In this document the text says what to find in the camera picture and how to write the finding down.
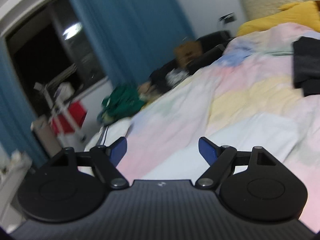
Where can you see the brown paper bag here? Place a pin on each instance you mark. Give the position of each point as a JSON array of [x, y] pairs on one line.
[[187, 52]]

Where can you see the blue curtain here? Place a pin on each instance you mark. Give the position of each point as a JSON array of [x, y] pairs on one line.
[[130, 30], [12, 105]]

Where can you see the white panel black frame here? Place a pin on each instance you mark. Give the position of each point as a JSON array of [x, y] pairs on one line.
[[46, 135]]

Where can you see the black sofa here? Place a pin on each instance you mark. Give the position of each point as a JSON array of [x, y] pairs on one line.
[[210, 47]]

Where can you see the black garment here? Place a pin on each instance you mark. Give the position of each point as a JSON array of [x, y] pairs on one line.
[[160, 78]]

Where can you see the green garment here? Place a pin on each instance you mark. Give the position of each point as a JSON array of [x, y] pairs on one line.
[[122, 102]]

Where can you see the yellow pillow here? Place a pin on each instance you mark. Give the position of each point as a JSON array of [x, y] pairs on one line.
[[287, 17]]

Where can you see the white patterned cloth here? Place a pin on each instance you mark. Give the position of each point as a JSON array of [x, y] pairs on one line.
[[177, 76]]

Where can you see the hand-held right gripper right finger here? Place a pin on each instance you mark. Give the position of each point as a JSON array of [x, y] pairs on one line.
[[207, 150]]

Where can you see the dark framed window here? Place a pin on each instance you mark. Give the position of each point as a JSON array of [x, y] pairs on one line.
[[37, 55]]

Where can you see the beige cloth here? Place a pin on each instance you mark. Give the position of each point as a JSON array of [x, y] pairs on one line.
[[145, 90]]

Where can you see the wall socket with charger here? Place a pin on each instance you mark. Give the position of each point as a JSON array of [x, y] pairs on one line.
[[228, 18]]

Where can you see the red garment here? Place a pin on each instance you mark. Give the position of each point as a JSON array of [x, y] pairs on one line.
[[77, 112]]

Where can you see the dark folded cloth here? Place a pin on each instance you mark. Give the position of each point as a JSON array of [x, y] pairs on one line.
[[307, 65]]

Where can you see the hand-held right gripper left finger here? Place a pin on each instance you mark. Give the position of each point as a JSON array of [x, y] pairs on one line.
[[118, 149]]

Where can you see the white dressing table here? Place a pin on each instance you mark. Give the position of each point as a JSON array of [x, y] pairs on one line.
[[12, 180]]

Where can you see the pastel patchwork quilt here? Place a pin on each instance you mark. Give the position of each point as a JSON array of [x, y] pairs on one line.
[[237, 92]]

